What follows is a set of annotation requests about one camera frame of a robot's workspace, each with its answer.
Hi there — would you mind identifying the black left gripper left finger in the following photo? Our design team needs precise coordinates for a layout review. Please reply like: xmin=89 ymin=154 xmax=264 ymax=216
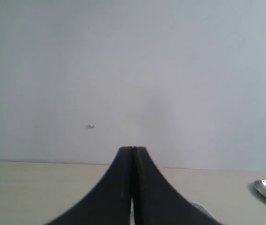
xmin=48 ymin=147 xmax=133 ymax=225

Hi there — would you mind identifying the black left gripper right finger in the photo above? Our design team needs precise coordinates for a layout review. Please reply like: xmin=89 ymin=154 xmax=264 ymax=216
xmin=132 ymin=147 xmax=221 ymax=225

